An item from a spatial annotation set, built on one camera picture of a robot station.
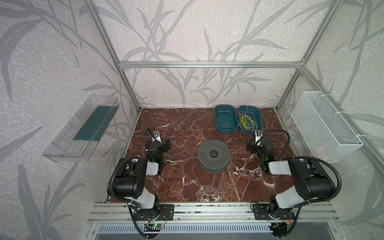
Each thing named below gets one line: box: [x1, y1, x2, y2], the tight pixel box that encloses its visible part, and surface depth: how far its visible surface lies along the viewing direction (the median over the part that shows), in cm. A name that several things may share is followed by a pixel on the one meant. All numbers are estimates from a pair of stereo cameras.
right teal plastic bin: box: [238, 105, 263, 135], surface depth 114 cm
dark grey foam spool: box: [197, 139, 231, 174], surface depth 90 cm
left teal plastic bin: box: [214, 104, 239, 134], surface depth 114 cm
